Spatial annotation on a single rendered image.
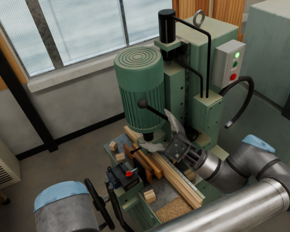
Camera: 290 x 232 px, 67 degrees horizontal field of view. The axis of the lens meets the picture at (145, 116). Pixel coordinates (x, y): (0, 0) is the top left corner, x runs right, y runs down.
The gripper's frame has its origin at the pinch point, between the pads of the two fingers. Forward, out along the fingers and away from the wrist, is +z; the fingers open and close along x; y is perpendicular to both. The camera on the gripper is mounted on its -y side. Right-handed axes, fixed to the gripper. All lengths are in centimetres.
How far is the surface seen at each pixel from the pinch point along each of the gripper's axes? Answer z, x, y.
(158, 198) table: -23.1, 30.0, -20.6
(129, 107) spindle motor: 10.2, 0.5, -8.0
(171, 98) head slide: -1.3, -11.3, -14.4
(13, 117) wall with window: 107, 92, -121
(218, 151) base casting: -44, 0, -53
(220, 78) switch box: -12.3, -28.9, -14.2
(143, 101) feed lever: 6.4, -6.2, 7.1
